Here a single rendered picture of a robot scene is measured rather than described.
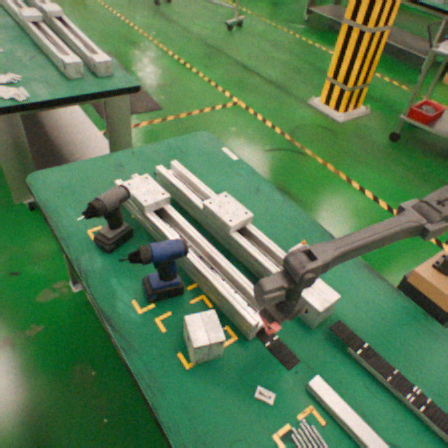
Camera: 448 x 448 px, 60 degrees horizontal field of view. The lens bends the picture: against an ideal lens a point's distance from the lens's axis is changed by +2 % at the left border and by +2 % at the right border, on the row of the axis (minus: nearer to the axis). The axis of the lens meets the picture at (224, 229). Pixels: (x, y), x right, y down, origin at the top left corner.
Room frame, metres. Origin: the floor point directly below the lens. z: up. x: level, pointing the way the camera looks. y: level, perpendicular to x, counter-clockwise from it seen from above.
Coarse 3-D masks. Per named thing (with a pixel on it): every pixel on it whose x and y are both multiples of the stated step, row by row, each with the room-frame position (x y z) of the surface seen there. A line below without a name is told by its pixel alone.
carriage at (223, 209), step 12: (204, 204) 1.08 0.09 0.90; (216, 204) 1.09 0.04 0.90; (228, 204) 1.10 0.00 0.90; (240, 204) 1.11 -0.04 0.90; (216, 216) 1.04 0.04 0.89; (228, 216) 1.03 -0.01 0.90; (240, 216) 1.04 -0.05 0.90; (252, 216) 1.06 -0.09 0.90; (228, 228) 0.99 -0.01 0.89; (240, 228) 1.02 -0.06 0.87
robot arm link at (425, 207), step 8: (440, 192) 0.86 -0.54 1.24; (424, 200) 0.85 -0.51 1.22; (432, 200) 0.84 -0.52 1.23; (440, 200) 0.84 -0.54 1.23; (416, 208) 0.83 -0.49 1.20; (424, 208) 0.82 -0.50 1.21; (432, 208) 0.82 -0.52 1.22; (440, 208) 0.81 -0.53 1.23; (424, 216) 0.80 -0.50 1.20; (432, 216) 0.79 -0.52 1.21; (440, 216) 0.79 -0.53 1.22
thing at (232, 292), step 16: (128, 208) 1.11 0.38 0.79; (160, 208) 1.09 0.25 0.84; (144, 224) 1.03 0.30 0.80; (160, 224) 0.98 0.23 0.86; (176, 224) 1.01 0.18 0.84; (160, 240) 0.96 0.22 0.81; (192, 240) 0.95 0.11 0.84; (192, 256) 0.85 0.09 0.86; (208, 256) 0.88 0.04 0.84; (192, 272) 0.83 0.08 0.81; (208, 272) 0.79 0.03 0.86; (224, 272) 0.82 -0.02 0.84; (208, 288) 0.77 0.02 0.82; (224, 288) 0.74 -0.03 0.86; (240, 288) 0.77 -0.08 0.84; (224, 304) 0.71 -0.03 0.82; (240, 304) 0.69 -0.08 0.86; (256, 304) 0.72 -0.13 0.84; (240, 320) 0.66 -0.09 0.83; (256, 320) 0.64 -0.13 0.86
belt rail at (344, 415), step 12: (312, 384) 0.51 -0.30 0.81; (324, 384) 0.51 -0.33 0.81; (324, 396) 0.48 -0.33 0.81; (336, 396) 0.48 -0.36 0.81; (336, 408) 0.45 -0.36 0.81; (348, 408) 0.46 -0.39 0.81; (336, 420) 0.43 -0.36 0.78; (348, 420) 0.43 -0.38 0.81; (360, 420) 0.43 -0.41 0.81; (348, 432) 0.41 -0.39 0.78; (360, 432) 0.40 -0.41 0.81; (372, 432) 0.41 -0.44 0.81; (360, 444) 0.38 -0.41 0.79; (372, 444) 0.38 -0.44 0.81; (384, 444) 0.38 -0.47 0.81
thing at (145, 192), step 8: (144, 176) 1.19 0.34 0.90; (128, 184) 1.12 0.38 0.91; (136, 184) 1.13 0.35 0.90; (144, 184) 1.14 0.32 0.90; (152, 184) 1.15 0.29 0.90; (136, 192) 1.09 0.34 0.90; (144, 192) 1.09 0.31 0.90; (152, 192) 1.10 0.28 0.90; (160, 192) 1.11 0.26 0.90; (136, 200) 1.06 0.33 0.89; (144, 200) 1.05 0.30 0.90; (152, 200) 1.05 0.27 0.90; (160, 200) 1.07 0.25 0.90; (168, 200) 1.09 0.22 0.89; (144, 208) 1.02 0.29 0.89; (152, 208) 1.04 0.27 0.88
